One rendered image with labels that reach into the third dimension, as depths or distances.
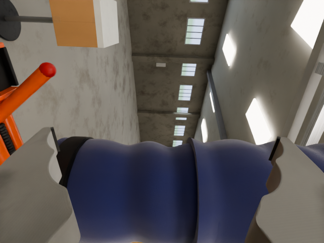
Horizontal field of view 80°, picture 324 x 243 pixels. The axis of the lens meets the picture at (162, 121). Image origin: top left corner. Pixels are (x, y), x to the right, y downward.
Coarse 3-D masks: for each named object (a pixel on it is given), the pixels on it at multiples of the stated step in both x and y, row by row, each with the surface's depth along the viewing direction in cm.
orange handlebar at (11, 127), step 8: (8, 120) 36; (8, 128) 37; (16, 128) 38; (0, 136) 34; (16, 136) 38; (0, 144) 34; (16, 144) 39; (0, 152) 35; (8, 152) 36; (0, 160) 35
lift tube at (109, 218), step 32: (96, 160) 36; (128, 160) 37; (160, 160) 36; (192, 160) 36; (96, 192) 33; (128, 192) 34; (160, 192) 33; (192, 192) 33; (96, 224) 33; (128, 224) 34; (160, 224) 32; (192, 224) 33
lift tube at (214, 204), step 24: (192, 144) 40; (216, 144) 41; (240, 144) 39; (264, 144) 44; (216, 168) 35; (240, 168) 34; (264, 168) 34; (216, 192) 33; (240, 192) 33; (264, 192) 32; (216, 216) 32; (240, 216) 32; (240, 240) 32
